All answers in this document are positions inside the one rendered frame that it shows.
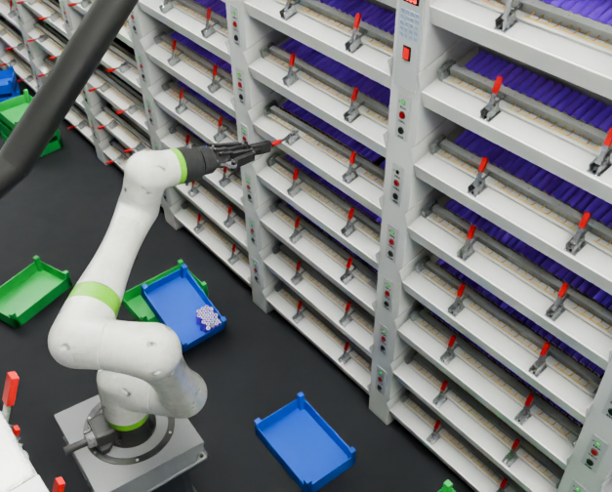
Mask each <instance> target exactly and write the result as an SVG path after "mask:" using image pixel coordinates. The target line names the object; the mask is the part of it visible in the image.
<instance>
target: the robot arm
mask: <svg viewBox="0 0 612 492"><path fill-rule="evenodd" d="M270 151H271V142H270V141H264V142H259V143H251V144H248V142H245V144H242V142H234V143H207V145H202V146H198V147H196V146H195V145H193V144H189V145H185V146H180V147H175V148H170V149H165V150H142V151H139V152H136V153H135V154H133V155H132V156H131V157H130V158H129V159H128V161H127V163H126V165H125V169H124V180H123V187H122V190H121V193H120V196H119V198H118V201H117V204H116V208H115V211H114V214H113V217H112V220H111V222H110V225H109V227H108V230H107V232H106V234H105V236H104V238H103V241H102V244H101V245H100V247H99V249H98V251H97V253H96V254H95V256H94V258H93V259H92V260H91V262H90V263H89V265H88V266H87V268H86V269H85V271H84V272H83V274H82V275H81V277H80V278H79V280H78V281H77V283H76V285H75V286H74V288H73V289H72V291H71V293H70V294H69V296H68V298H67V299H66V301H65V303H64V304H63V306H62V308H61V311H60V312H59V314H58V316H57V318H56V320H55V322H54V324H53V326H52V327H51V329H50V332H49V335H48V348H49V351H50V354H51V356H52V357H53V358H54V359H55V361H56V362H58V363H59V364H61V365H62V366H65V367H68V368H73V369H92V370H99V371H98V374H97V385H98V391H99V396H100V401H101V406H102V414H100V415H99V416H96V417H94V418H91V419H89V420H87V421H88V425H87V427H88V428H87V430H85V431H83V433H84V434H85V435H84V437H85V438H84V439H81V440H79V441H77V442H74V443H72V444H70V445H67V446H65V447H63V450H64V453H65V455H67V454H70V453H72V452H74V451H77V450H79V449H81V448H84V447H86V446H88V447H89V448H93V447H94V446H97V447H98V449H99V451H101V452H102V454H103V455H104V454H107V453H109V452H110V450H111V448H112V446H113V445H114V446H116V447H119V448H132V447H136V446H139V445H141V444H143V443H145V442H146V441H147V440H149V439H150V438H151V436H152V435H153V433H154V431H155V428H156V418H155V415H159V416H166V417H172V418H179V419H184V418H189V417H192V416H194V415H196V414H197V413H198V412H199V411H200V410H201V409H202V408H203V406H204V405H205V402H206V400H207V393H208V392H207V386H206V384H205V382H204V380H203V378H202V377H201V376H200V375H199V374H197V373H196V372H194V371H192V370H191V369H190V368H189V367H188V366H187V364H186V363H185V361H184V357H183V353H182V345H181V342H180V339H179V337H178V336H177V334H176V333H175V332H174V331H173V330H172V329H171V328H170V327H168V326H166V325H164V324H161V323H157V322H133V321H123V320H116V317H117V314H118V311H119V309H120V306H121V303H122V299H123V296H124V292H125V289H126V285H127V282H128V278H129V275H130V272H131V269H132V266H133V264H134V261H135V258H136V256H137V254H138V252H139V250H140V248H141V246H142V244H143V241H144V239H145V237H146V235H147V233H148V232H149V230H150V228H151V226H152V225H153V223H154V222H155V220H156V219H157V217H158V214H159V209H160V203H161V198H162V195H163V193H164V190H165V189H166V188H168V187H171V186H174V185H181V184H185V185H186V186H189V183H191V182H194V181H198V180H201V179H202V177H203V176H204V175H209V174H212V173H214V172H215V170H216V169H217V168H224V167H225V166H226V167H230V170H231V171H235V170H236V169H237V168H239V167H241V166H243V165H245V164H248V163H250V162H252V161H255V155H259V154H263V153H268V152H270Z"/></svg>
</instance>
